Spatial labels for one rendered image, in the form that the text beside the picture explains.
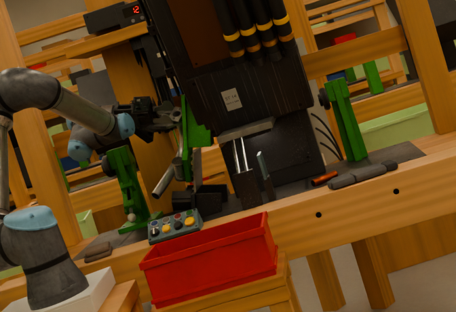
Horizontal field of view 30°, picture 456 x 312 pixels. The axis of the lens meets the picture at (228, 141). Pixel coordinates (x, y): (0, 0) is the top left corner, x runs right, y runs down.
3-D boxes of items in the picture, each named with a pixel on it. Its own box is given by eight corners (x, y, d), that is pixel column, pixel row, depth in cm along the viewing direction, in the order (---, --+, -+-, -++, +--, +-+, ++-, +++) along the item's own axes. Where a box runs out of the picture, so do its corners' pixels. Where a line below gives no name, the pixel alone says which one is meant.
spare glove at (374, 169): (390, 165, 243) (387, 157, 242) (400, 169, 232) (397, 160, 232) (324, 187, 242) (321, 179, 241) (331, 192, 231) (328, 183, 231)
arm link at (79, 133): (90, 140, 254) (95, 113, 261) (60, 151, 258) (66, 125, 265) (105, 156, 259) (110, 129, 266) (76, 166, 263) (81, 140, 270)
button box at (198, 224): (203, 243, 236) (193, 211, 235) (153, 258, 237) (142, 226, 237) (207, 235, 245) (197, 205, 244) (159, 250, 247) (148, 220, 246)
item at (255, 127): (274, 131, 236) (271, 121, 236) (219, 148, 238) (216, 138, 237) (277, 120, 275) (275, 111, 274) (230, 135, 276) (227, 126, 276)
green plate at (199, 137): (211, 163, 256) (207, 93, 254) (183, 164, 257) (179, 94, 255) (215, 158, 267) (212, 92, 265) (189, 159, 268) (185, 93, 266)
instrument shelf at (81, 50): (327, -27, 272) (324, -39, 272) (66, 59, 283) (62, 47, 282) (325, -20, 297) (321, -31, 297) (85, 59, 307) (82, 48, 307)
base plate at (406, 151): (429, 161, 242) (427, 154, 241) (69, 268, 254) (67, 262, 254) (410, 146, 283) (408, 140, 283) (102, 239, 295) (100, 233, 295)
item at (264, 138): (326, 172, 270) (294, 70, 268) (235, 199, 273) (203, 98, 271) (324, 165, 288) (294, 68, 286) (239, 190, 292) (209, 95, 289)
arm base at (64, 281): (79, 296, 200) (64, 257, 200) (22, 316, 202) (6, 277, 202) (96, 279, 215) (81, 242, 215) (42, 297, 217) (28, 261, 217)
